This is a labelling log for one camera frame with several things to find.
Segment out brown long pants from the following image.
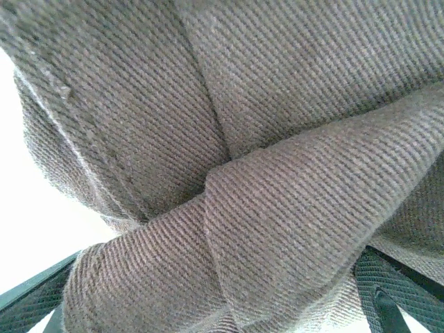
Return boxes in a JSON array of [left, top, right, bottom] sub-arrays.
[[0, 0, 444, 333]]

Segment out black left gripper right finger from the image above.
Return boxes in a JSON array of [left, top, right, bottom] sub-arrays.
[[352, 245, 444, 333]]

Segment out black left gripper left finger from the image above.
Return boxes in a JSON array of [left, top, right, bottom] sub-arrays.
[[0, 250, 83, 333]]

